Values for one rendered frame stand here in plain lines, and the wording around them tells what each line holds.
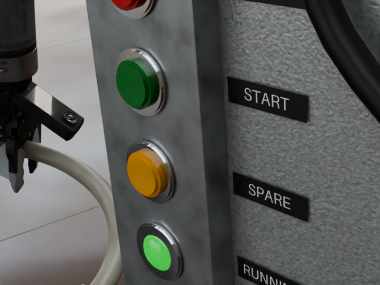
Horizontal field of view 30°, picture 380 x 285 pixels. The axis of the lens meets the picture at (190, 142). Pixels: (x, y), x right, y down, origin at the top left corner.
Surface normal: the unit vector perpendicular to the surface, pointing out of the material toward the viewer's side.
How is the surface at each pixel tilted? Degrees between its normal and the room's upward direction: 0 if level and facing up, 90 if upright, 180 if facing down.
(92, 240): 0
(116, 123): 90
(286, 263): 90
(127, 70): 90
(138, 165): 90
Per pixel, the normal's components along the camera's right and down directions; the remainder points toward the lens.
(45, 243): -0.07, -0.90
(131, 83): -0.69, 0.35
